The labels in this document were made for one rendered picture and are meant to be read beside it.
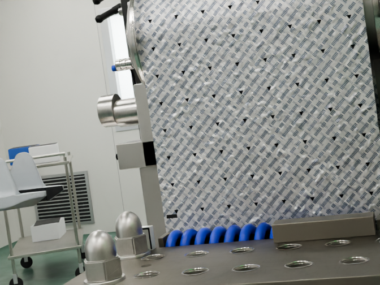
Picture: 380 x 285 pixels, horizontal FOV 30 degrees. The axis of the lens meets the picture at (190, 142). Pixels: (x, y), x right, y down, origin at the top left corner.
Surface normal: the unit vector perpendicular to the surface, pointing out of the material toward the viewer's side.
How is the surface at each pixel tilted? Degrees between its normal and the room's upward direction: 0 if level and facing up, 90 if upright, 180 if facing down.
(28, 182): 86
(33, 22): 90
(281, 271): 0
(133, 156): 90
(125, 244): 90
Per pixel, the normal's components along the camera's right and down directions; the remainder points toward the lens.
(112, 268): 0.69, -0.06
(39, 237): 0.00, 0.05
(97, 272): -0.28, 0.09
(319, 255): -0.14, -0.99
